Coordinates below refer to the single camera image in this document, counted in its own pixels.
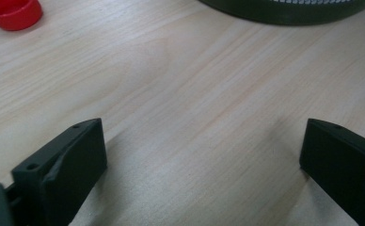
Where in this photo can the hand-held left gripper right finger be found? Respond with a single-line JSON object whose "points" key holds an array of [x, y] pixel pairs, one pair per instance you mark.
{"points": [[343, 166]]}

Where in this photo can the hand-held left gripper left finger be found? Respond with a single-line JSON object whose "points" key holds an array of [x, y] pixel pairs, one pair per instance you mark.
{"points": [[67, 169]]}

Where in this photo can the dark green round basket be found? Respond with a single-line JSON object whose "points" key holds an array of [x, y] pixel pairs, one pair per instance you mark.
{"points": [[290, 12]]}

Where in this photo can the red plastic cup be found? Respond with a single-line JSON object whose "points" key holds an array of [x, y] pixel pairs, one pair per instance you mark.
{"points": [[12, 14]]}

